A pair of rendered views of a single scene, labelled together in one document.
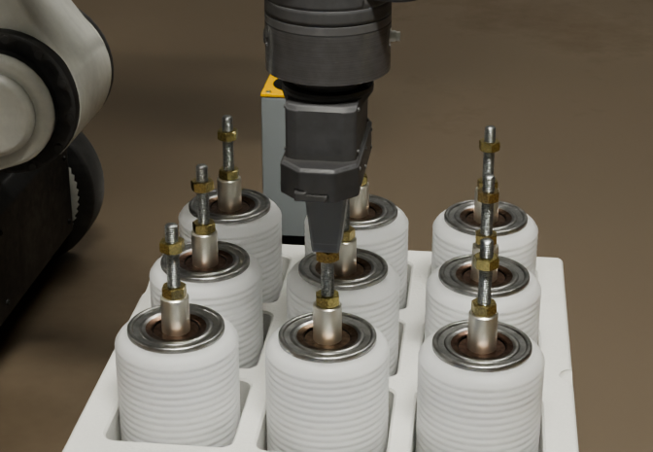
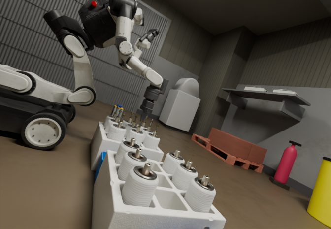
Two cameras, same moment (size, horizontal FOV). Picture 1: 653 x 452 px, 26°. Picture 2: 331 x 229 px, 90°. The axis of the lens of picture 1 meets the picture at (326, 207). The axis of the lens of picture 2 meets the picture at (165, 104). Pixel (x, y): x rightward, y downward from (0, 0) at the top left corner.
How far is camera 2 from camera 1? 57 cm
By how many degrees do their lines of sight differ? 40
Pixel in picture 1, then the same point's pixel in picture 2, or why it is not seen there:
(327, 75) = (153, 98)
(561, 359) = not seen: hidden behind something
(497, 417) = (155, 143)
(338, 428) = (138, 142)
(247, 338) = not seen: hidden behind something
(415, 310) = not seen: hidden behind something
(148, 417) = (114, 136)
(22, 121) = (89, 98)
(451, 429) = (150, 144)
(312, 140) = (148, 105)
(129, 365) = (114, 128)
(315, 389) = (137, 136)
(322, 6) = (155, 91)
